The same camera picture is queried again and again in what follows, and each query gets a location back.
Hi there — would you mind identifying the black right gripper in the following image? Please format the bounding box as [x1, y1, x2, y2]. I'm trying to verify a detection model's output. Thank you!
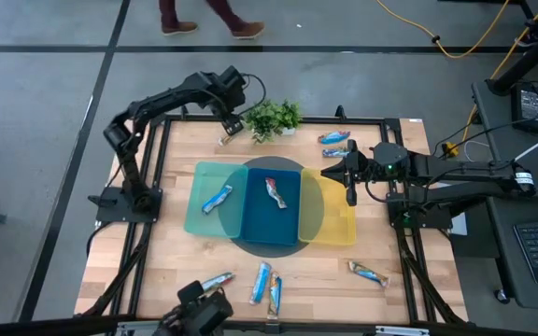
[320, 138, 376, 207]

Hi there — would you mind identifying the blue orange granola bar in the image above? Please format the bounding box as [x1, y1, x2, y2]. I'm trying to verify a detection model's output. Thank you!
[347, 259, 390, 288]
[266, 272, 283, 321]
[321, 146, 352, 159]

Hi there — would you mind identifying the blue silver granola bar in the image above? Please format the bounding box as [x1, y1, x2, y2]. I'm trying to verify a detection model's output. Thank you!
[201, 272, 236, 294]
[201, 184, 234, 216]

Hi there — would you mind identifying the green artificial potted plant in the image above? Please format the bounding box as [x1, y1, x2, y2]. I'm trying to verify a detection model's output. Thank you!
[242, 98, 304, 145]

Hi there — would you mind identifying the yellow plastic bin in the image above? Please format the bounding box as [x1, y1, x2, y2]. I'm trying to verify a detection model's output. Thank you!
[298, 167, 358, 247]

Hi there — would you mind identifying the person's brown shoe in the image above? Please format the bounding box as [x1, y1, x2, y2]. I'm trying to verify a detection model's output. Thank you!
[161, 21, 200, 37]
[230, 21, 266, 41]

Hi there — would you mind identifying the person's leg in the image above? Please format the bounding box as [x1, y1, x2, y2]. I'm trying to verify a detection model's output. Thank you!
[205, 0, 249, 29]
[158, 0, 181, 27]

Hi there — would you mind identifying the blue plastic bin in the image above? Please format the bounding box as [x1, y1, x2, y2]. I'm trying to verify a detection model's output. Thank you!
[239, 167, 303, 247]

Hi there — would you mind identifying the teal plastic bin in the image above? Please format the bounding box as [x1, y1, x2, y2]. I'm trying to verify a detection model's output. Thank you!
[183, 161, 250, 240]

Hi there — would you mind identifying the grey round mat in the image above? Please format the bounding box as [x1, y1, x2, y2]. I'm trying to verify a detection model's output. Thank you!
[217, 156, 325, 259]

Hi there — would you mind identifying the light grey control box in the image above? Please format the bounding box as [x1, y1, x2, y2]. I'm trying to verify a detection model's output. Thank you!
[449, 212, 469, 237]

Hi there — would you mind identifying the dark grey wheeled table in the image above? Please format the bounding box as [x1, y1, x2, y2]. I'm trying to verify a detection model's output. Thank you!
[486, 194, 538, 312]

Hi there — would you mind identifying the black power adapter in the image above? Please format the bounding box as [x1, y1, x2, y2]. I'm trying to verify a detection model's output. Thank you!
[510, 82, 538, 134]

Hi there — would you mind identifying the black tripod stand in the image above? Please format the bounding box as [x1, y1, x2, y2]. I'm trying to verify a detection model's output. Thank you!
[486, 0, 538, 97]

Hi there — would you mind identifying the black crossbar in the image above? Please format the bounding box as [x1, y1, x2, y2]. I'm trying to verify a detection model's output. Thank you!
[0, 315, 538, 336]

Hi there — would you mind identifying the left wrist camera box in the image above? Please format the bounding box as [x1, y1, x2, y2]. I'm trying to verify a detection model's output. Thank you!
[223, 114, 246, 137]

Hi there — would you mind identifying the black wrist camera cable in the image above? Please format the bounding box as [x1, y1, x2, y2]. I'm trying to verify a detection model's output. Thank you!
[239, 72, 268, 118]

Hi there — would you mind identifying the black aluminium table frame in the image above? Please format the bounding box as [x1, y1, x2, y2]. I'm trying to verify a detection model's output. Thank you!
[73, 103, 470, 328]

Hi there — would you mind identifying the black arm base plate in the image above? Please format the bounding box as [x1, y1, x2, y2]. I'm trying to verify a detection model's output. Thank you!
[387, 190, 455, 230]
[87, 186, 163, 224]

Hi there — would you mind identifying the yellow extension cable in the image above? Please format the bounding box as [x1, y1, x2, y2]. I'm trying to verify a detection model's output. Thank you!
[441, 0, 538, 158]
[375, 0, 512, 60]

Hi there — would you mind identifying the white cable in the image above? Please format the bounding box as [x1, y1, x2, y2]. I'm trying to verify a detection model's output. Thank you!
[462, 139, 498, 165]

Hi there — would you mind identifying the silver metal bracket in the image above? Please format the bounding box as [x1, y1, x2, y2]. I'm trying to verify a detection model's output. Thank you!
[115, 319, 171, 336]
[375, 325, 432, 336]

